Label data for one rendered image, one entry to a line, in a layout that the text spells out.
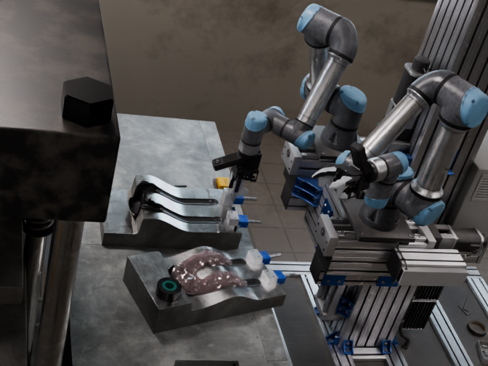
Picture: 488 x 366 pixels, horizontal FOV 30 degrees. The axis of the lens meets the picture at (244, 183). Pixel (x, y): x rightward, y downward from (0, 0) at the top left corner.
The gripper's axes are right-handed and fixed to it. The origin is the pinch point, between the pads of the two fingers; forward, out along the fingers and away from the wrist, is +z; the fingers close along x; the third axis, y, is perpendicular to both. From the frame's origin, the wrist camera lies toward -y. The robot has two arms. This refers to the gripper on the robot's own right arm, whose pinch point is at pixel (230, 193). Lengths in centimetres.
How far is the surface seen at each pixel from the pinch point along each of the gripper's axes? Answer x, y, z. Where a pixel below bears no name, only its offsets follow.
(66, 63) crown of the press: -104, -78, -107
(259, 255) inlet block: -28.9, 6.5, 5.0
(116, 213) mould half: -6.6, -42.5, 7.4
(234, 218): -13.3, -0.7, 1.6
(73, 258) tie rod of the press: -125, -73, -75
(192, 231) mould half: -17.5, -16.3, 5.0
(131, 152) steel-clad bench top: 42, -32, 14
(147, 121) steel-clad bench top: 66, -22, 14
